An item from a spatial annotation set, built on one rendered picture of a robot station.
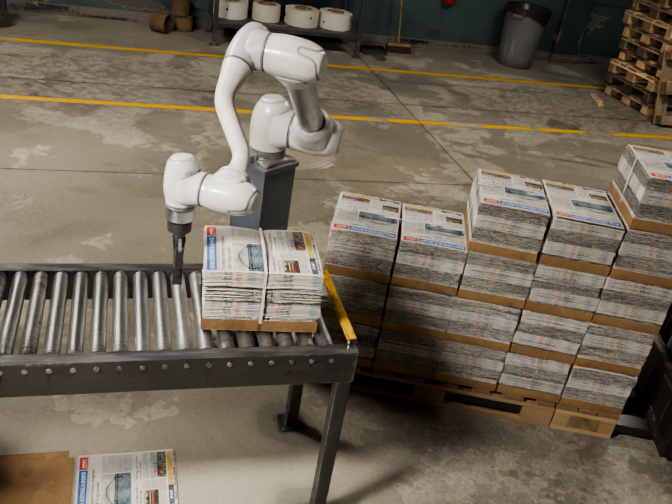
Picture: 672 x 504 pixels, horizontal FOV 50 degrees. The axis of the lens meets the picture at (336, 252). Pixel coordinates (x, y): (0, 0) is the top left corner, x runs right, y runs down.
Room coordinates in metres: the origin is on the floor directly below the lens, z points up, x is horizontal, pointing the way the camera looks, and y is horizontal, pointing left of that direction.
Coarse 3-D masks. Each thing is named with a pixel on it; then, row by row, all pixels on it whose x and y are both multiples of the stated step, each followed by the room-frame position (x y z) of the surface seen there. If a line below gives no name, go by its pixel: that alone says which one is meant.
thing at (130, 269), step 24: (0, 264) 2.02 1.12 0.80; (24, 264) 2.05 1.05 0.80; (48, 264) 2.07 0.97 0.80; (72, 264) 2.10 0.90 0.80; (96, 264) 2.12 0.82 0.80; (120, 264) 2.15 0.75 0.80; (144, 264) 2.18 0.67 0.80; (168, 264) 2.20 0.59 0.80; (192, 264) 2.23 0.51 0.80; (48, 288) 2.03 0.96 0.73; (72, 288) 2.06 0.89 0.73; (168, 288) 2.16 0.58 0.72
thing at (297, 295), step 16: (272, 240) 2.10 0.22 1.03; (288, 240) 2.12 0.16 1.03; (304, 240) 2.13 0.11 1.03; (288, 256) 2.01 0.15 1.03; (304, 256) 2.03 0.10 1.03; (288, 272) 1.92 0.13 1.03; (304, 272) 1.93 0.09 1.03; (320, 272) 1.95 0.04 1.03; (288, 288) 1.91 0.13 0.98; (304, 288) 1.92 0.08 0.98; (320, 288) 1.93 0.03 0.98; (272, 304) 1.90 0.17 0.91; (288, 304) 1.92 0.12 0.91; (304, 304) 1.93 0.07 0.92; (320, 304) 1.94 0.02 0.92; (272, 320) 1.90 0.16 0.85; (288, 320) 1.92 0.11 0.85; (304, 320) 1.93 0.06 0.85
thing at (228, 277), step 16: (208, 240) 2.02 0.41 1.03; (224, 240) 2.04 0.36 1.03; (240, 240) 2.06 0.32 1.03; (208, 256) 1.93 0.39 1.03; (224, 256) 1.94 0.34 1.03; (240, 256) 1.96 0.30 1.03; (208, 272) 1.85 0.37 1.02; (224, 272) 1.86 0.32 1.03; (240, 272) 1.87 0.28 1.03; (208, 288) 1.86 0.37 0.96; (224, 288) 1.87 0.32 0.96; (240, 288) 1.88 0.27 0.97; (208, 304) 1.86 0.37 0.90; (224, 304) 1.87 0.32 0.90; (240, 304) 1.88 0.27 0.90
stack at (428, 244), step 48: (336, 240) 2.66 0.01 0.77; (384, 240) 2.66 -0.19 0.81; (432, 240) 2.69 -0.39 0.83; (336, 288) 2.66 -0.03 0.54; (384, 288) 2.65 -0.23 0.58; (480, 288) 2.65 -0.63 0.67; (528, 288) 2.64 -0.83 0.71; (576, 288) 2.64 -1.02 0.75; (336, 336) 2.67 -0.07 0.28; (384, 336) 2.65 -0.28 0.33; (480, 336) 2.64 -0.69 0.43; (528, 336) 2.64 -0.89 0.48; (576, 336) 2.64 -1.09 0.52; (432, 384) 2.65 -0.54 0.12; (528, 384) 2.64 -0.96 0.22
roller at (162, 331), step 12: (156, 276) 2.12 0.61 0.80; (156, 288) 2.05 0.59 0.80; (156, 300) 1.98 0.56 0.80; (156, 312) 1.91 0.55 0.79; (168, 312) 1.94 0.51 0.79; (156, 324) 1.85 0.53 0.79; (168, 324) 1.86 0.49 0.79; (156, 336) 1.80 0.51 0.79; (168, 336) 1.80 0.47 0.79; (156, 348) 1.74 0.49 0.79; (168, 348) 1.74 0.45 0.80
